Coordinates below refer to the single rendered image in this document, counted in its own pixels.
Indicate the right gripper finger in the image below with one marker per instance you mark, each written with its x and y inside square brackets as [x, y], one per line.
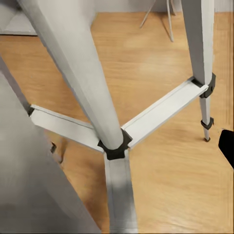
[226, 145]

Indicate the camera tripod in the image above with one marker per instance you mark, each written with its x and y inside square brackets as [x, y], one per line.
[36, 197]

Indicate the bookcase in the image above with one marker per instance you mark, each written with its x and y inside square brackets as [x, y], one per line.
[14, 21]

